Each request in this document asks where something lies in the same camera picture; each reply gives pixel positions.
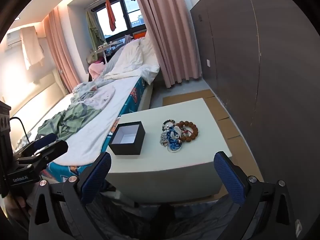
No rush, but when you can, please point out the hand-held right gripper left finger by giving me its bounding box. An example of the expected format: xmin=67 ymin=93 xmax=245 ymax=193
xmin=29 ymin=152 xmax=112 ymax=240

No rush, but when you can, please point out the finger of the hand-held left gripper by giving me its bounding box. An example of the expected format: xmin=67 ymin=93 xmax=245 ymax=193
xmin=15 ymin=140 xmax=69 ymax=167
xmin=15 ymin=133 xmax=57 ymax=155

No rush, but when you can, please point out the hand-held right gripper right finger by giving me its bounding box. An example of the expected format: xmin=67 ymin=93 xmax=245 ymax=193
xmin=213 ymin=151 xmax=303 ymax=240

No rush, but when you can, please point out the black square gift box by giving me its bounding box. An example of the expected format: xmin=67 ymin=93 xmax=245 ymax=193
xmin=108 ymin=121 xmax=146 ymax=156

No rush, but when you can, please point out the brown wooden bead bracelet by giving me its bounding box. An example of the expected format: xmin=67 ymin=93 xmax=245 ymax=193
xmin=175 ymin=120 xmax=199 ymax=142

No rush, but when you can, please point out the blue knotted cord ornament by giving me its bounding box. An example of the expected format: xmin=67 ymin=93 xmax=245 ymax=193
xmin=166 ymin=128 xmax=185 ymax=150

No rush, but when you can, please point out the clear butterfly pendant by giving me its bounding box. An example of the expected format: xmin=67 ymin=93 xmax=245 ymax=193
xmin=171 ymin=126 xmax=183 ymax=139

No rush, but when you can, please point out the silver metal chain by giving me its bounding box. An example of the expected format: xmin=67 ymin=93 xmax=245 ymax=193
xmin=160 ymin=132 xmax=171 ymax=147

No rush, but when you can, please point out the dark bead bracelet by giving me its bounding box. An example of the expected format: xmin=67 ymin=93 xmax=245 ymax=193
xmin=162 ymin=120 xmax=177 ymax=132

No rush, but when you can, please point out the green cloth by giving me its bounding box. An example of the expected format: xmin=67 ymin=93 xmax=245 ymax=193
xmin=37 ymin=103 xmax=103 ymax=140

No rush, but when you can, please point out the bed with white sheet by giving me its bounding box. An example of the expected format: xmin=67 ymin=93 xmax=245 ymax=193
xmin=10 ymin=39 xmax=160 ymax=188

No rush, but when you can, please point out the beige padded headboard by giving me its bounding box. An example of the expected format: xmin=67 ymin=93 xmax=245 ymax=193
xmin=0 ymin=69 xmax=68 ymax=121

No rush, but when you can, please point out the flattened cardboard sheet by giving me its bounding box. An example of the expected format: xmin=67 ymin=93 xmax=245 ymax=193
xmin=162 ymin=89 xmax=266 ymax=201

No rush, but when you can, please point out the pale blue patterned cloth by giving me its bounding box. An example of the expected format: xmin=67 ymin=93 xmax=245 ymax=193
xmin=72 ymin=82 xmax=98 ymax=103

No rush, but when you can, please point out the white low table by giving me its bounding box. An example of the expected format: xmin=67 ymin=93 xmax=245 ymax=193
xmin=104 ymin=98 xmax=223 ymax=203

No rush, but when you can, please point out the white garment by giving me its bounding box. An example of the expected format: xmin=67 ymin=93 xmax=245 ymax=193
xmin=84 ymin=86 xmax=116 ymax=110

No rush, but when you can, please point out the narrow pink curtain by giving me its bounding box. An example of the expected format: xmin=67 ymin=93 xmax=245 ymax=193
xmin=44 ymin=8 xmax=82 ymax=95

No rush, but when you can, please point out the white hanging towel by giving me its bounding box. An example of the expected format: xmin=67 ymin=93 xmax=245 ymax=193
xmin=20 ymin=26 xmax=46 ymax=70

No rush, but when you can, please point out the white air conditioner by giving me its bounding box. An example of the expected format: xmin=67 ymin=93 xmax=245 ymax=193
xmin=5 ymin=27 xmax=47 ymax=52

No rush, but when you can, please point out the white drying rack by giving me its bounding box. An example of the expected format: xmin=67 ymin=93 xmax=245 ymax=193
xmin=97 ymin=42 xmax=118 ymax=64

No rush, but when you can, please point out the white duvet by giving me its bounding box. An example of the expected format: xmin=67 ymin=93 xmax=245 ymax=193
xmin=104 ymin=37 xmax=160 ymax=84

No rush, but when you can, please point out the green hanging garment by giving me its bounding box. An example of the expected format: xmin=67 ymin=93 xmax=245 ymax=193
xmin=86 ymin=10 xmax=106 ymax=50

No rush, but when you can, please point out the orange hanging garment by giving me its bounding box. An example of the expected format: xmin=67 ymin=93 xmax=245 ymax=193
xmin=105 ymin=0 xmax=118 ymax=32

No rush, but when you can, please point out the dark framed window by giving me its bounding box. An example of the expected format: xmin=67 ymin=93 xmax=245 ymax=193
xmin=67 ymin=0 xmax=148 ymax=48

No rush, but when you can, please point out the wide pink curtain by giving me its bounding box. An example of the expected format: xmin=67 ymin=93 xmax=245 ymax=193
xmin=129 ymin=0 xmax=203 ymax=88

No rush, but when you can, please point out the black cable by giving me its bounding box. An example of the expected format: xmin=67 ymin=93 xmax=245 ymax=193
xmin=10 ymin=117 xmax=28 ymax=143

